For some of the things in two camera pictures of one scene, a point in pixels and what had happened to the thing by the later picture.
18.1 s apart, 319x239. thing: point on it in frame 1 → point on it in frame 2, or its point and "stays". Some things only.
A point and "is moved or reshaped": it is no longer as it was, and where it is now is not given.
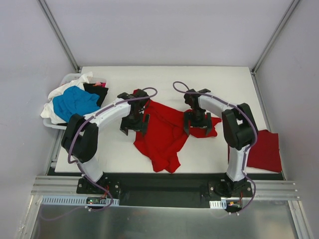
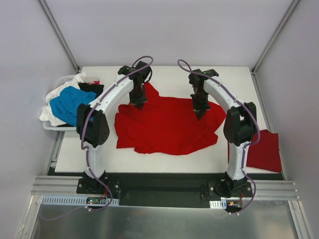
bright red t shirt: x=166 y=128 is moved or reshaped
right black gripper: x=198 y=119 → x=201 y=106
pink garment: x=99 y=83 → x=94 y=82
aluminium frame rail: x=262 y=189 stays
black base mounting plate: x=191 y=189 stays
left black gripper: x=134 y=123 → x=137 y=100
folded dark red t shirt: x=264 y=154 stays
